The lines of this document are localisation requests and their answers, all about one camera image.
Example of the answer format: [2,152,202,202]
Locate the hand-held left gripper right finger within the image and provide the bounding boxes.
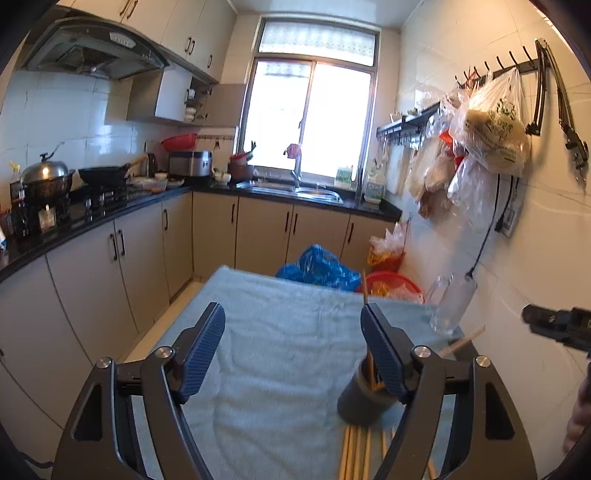
[360,302,539,480]

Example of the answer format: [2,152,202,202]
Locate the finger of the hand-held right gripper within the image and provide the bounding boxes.
[522,304,561,342]

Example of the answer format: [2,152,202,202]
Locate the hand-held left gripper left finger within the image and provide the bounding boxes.
[52,302,227,480]

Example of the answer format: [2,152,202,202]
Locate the dark grey chopstick holder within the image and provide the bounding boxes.
[337,353,419,425]

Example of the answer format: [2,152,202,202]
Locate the wooden chopstick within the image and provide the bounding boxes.
[438,325,487,358]

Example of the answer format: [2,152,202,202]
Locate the bunch of wooden chopsticks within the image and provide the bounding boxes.
[338,424,438,480]

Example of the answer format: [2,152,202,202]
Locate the person's right hand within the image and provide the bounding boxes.
[564,381,591,455]

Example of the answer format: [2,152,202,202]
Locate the red plastic basket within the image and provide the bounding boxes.
[355,271,426,304]

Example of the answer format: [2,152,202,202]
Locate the clear glass mug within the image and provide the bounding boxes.
[425,273,478,335]

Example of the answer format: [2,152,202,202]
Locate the light blue towel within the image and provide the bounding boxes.
[131,265,465,480]

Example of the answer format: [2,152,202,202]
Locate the orange bag with plastic bags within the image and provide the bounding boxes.
[368,222,409,273]

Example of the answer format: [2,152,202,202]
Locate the blue plastic bag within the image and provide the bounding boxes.
[277,244,363,291]

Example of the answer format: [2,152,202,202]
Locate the cream lower cabinets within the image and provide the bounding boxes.
[0,191,400,416]

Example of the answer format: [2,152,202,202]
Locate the cream cabinets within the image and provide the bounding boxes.
[55,0,238,86]
[0,191,400,416]

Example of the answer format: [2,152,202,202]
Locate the black kitchen countertop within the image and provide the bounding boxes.
[0,178,402,282]

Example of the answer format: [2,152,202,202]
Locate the hanging plastic bags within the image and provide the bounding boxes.
[406,90,499,232]

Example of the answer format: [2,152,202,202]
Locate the white detergent jug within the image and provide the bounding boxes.
[365,159,387,202]

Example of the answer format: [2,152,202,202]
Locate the dishes on counter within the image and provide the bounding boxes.
[129,173,185,193]

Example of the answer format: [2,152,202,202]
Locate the steel kitchen sink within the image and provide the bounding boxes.
[238,180,345,205]

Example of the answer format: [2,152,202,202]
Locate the brown clay pot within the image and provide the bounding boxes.
[229,152,256,182]

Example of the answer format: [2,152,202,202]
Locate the gas stove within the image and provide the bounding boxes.
[28,182,131,219]

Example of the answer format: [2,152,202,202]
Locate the plastic bag with bread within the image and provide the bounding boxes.
[450,69,532,174]

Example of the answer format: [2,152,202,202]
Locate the silver rice cooker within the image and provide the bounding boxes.
[168,151,213,177]

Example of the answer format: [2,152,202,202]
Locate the black wok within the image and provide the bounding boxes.
[78,156,148,186]

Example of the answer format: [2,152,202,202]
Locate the red plastic basin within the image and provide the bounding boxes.
[161,134,198,152]

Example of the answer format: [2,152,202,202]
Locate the black hanging stand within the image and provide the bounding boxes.
[526,39,553,137]

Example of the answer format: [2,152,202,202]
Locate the steel pot with lid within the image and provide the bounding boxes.
[21,154,76,199]

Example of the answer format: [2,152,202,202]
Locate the dark sauce bottle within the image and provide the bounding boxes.
[9,161,29,236]

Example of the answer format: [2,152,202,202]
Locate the kitchen window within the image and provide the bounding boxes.
[240,16,382,181]

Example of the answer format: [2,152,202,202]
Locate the cream upper cabinets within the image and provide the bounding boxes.
[55,0,238,86]

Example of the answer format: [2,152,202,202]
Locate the grey range hood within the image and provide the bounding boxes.
[18,17,169,81]

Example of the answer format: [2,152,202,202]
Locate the black power cable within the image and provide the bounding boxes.
[464,173,515,278]

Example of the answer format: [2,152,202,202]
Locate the wall socket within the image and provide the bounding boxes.
[499,203,520,238]

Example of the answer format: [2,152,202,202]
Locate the black wall shelf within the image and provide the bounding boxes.
[376,102,441,146]

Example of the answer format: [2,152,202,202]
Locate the black wall hook rail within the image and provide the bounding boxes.
[455,44,539,88]

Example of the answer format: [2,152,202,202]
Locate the open grey wall cabinet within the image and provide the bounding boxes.
[127,69,247,127]

